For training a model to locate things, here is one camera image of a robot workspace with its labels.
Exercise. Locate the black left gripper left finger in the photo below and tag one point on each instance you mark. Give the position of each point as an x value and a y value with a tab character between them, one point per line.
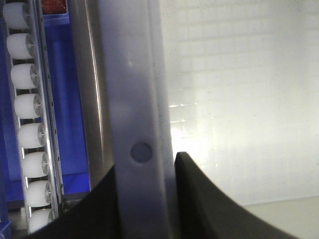
95	217

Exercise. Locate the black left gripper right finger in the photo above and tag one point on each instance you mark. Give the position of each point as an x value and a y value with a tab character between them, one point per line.
208	213

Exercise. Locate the white plastic Totelife tote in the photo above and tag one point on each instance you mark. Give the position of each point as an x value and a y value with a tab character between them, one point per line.
233	83

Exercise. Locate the blue bin upper left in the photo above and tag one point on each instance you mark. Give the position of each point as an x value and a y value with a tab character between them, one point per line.
68	120

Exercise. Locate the left white roller track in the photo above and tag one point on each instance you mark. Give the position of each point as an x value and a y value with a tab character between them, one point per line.
33	110

